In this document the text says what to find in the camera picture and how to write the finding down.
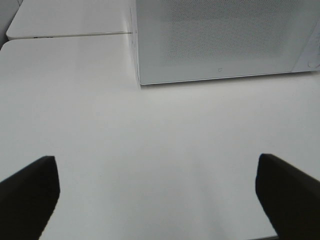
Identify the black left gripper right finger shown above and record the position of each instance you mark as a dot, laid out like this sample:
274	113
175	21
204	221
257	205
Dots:
289	197

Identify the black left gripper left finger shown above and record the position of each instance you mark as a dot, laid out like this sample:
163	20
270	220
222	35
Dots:
28	199

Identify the white microwave oven body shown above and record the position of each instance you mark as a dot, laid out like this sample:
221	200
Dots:
311	50

